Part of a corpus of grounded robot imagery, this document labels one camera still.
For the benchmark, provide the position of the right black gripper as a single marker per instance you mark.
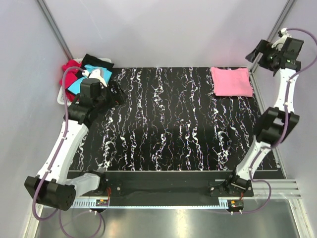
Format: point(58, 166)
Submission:
point(261, 47)

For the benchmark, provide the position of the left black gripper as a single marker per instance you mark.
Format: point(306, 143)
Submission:
point(118, 98)

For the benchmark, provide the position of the pink t shirt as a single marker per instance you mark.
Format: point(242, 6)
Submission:
point(231, 82)

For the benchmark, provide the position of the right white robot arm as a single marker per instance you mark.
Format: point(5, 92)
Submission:
point(276, 123)

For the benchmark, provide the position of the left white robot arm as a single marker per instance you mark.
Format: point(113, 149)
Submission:
point(76, 124)

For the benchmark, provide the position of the cyan t shirt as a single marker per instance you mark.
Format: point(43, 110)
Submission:
point(75, 87)

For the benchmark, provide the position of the black t shirt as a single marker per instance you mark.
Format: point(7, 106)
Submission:
point(90, 63)

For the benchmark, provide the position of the red t shirt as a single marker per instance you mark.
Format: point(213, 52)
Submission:
point(71, 75)

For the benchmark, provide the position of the left control board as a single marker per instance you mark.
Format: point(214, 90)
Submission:
point(102, 202)

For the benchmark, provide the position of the control board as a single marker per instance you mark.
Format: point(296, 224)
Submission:
point(236, 203)
point(102, 202)

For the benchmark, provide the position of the right control board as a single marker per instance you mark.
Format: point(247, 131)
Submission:
point(236, 203)

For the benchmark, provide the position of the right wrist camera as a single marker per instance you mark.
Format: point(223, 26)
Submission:
point(283, 35)

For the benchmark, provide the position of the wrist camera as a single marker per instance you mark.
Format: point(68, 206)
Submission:
point(97, 74)
point(283, 35)

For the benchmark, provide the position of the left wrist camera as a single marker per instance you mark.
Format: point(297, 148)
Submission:
point(97, 74)

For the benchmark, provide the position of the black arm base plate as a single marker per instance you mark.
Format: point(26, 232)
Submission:
point(164, 188)

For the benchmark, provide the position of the white slotted cable duct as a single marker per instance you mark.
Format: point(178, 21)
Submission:
point(87, 203)

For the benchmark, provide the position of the aluminium frame rail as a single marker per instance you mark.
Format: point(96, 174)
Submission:
point(275, 188)

